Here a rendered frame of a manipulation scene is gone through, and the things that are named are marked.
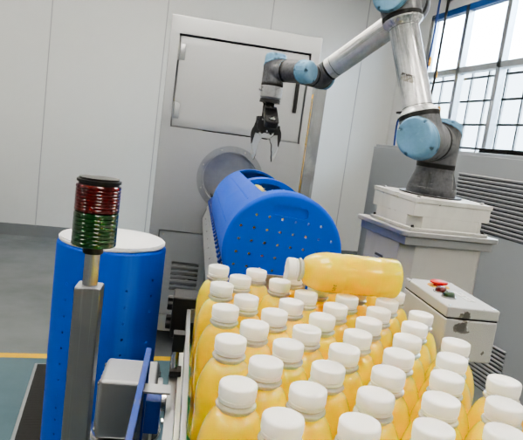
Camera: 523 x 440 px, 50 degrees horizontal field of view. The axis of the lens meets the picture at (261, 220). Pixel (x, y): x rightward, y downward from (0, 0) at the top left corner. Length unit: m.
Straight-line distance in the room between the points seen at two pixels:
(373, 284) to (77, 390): 0.50
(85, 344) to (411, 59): 1.19
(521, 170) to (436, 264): 1.48
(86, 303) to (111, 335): 0.63
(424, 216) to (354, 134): 5.29
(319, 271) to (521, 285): 2.16
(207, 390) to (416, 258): 1.07
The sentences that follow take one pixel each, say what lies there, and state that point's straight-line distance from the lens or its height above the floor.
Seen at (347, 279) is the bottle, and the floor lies 1.13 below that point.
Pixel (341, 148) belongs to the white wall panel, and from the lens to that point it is 6.83.
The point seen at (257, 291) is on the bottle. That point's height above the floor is 1.07.
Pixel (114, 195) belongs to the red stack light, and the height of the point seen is 1.24.
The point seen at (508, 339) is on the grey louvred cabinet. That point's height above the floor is 0.54.
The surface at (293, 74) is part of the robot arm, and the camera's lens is 1.88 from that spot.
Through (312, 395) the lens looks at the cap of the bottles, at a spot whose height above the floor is 1.10.
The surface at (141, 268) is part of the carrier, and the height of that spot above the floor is 0.99.
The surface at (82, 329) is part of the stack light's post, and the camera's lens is 0.87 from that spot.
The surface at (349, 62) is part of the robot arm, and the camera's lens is 1.94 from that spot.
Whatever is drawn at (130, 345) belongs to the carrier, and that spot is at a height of 0.78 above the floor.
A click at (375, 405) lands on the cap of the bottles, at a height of 1.10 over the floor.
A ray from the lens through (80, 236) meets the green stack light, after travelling 0.82.
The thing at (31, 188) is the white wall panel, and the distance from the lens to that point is 6.37.
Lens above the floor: 1.34
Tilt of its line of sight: 8 degrees down
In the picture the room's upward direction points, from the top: 8 degrees clockwise
